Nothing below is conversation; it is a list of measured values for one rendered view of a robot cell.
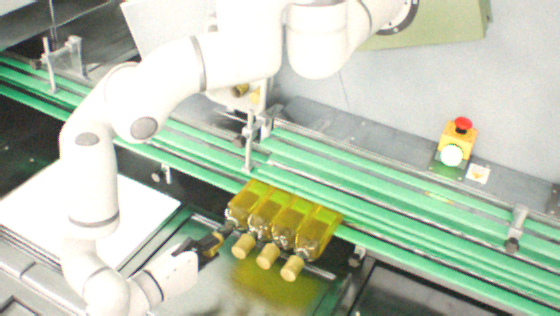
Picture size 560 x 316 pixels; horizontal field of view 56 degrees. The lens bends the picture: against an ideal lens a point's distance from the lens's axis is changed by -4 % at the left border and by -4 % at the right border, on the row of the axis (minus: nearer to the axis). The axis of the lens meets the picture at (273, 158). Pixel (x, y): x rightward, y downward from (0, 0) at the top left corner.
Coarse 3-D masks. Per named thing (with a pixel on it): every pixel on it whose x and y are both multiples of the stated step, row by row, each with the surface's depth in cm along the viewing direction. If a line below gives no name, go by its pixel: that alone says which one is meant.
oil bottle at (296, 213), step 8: (296, 200) 125; (304, 200) 125; (288, 208) 123; (296, 208) 123; (304, 208) 123; (312, 208) 124; (280, 216) 121; (288, 216) 121; (296, 216) 121; (304, 216) 121; (280, 224) 119; (288, 224) 119; (296, 224) 119; (272, 232) 118; (280, 232) 117; (288, 232) 117; (296, 232) 118; (288, 240) 117; (288, 248) 119
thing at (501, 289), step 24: (24, 96) 163; (48, 96) 164; (120, 144) 148; (144, 144) 148; (168, 144) 149; (192, 168) 141; (216, 168) 143; (360, 240) 125; (384, 240) 126; (408, 240) 126; (408, 264) 121; (432, 264) 121; (456, 264) 121; (480, 288) 116; (504, 288) 117; (528, 288) 117; (528, 312) 112; (552, 312) 112
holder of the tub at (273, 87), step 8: (208, 16) 129; (216, 16) 129; (280, 72) 137; (272, 80) 134; (280, 80) 139; (272, 88) 136; (280, 88) 140; (272, 96) 137; (272, 104) 139; (224, 112) 146; (232, 112) 146; (240, 112) 146; (264, 112) 136
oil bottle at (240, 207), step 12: (252, 180) 130; (240, 192) 126; (252, 192) 127; (264, 192) 127; (228, 204) 123; (240, 204) 123; (252, 204) 123; (228, 216) 122; (240, 216) 121; (240, 228) 123
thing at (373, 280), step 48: (0, 96) 184; (0, 144) 163; (48, 144) 166; (0, 192) 146; (192, 192) 153; (0, 240) 129; (336, 240) 141; (0, 288) 121; (48, 288) 119; (384, 288) 131; (432, 288) 132
